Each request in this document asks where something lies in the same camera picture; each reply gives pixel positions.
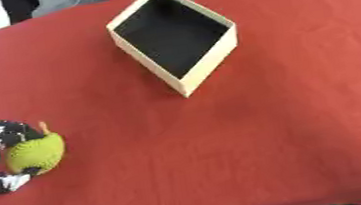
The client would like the person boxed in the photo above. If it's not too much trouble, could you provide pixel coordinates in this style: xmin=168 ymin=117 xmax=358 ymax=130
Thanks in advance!
xmin=0 ymin=0 xmax=46 ymax=27

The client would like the tan cardboard box black inside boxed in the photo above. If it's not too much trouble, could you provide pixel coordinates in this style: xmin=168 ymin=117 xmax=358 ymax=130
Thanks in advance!
xmin=101 ymin=0 xmax=248 ymax=108

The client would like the green spiky toy fruit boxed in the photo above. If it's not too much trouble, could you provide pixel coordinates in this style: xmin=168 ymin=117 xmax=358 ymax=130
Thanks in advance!
xmin=0 ymin=117 xmax=72 ymax=182

